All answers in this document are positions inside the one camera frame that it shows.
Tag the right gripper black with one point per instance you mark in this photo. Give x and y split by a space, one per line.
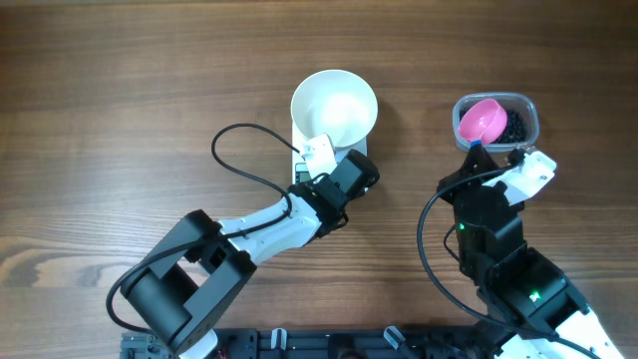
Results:
478 158

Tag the pink scoop blue handle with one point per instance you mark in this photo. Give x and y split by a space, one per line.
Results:
484 122

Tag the clear plastic container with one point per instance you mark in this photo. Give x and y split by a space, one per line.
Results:
509 101

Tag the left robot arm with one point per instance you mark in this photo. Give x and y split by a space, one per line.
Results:
189 279

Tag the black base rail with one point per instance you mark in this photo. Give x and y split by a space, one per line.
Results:
478 341

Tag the black beans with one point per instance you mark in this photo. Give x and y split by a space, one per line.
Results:
515 130

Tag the white bowl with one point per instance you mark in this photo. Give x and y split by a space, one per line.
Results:
337 103

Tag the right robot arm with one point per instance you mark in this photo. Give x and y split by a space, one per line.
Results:
518 284

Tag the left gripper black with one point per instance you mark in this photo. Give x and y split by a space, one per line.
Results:
311 182

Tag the white digital kitchen scale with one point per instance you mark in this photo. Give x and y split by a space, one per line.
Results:
299 170

